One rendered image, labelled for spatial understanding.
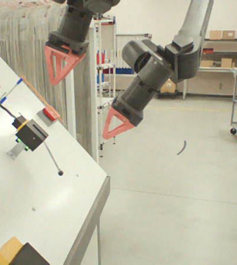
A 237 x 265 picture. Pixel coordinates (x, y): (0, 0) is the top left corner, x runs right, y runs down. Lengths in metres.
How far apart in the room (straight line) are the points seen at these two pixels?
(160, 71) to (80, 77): 1.22
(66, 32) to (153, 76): 0.19
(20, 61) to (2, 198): 1.00
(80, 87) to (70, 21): 1.20
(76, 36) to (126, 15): 8.50
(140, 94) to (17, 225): 0.35
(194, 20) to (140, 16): 8.27
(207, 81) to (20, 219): 8.33
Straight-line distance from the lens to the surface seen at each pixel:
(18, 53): 1.51
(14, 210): 0.63
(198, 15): 0.74
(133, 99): 0.59
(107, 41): 3.97
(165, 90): 7.96
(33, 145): 0.68
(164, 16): 8.85
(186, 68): 0.62
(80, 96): 1.78
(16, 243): 0.46
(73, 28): 0.59
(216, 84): 8.78
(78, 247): 0.70
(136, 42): 0.65
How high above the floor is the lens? 1.29
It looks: 17 degrees down
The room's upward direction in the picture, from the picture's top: straight up
